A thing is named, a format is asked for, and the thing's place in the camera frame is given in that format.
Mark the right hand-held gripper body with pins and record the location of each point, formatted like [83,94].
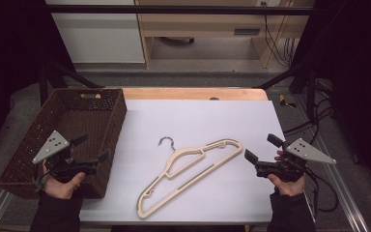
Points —
[302,151]

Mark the white cabinet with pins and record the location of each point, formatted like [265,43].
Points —
[99,38]

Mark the beige clothes hanger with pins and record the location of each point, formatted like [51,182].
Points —
[190,151]

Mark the brown woven basket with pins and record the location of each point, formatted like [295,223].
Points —
[116,129]

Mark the white table sheet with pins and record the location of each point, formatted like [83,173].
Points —
[190,122]

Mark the dark curtain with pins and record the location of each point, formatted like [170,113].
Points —
[360,64]
[9,48]

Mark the person's right hand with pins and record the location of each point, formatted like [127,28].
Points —
[288,188]

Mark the person's left hand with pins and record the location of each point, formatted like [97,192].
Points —
[61,190]

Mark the black slanted frame strut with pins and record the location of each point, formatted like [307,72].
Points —
[74,75]
[283,77]

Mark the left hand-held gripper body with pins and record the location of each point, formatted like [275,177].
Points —
[53,145]

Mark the light wooden desk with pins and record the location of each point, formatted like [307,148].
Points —
[199,23]

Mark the yellow and black tape piece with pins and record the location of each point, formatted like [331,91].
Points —
[285,102]

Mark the black horizontal frame bar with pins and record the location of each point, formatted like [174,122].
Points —
[174,9]

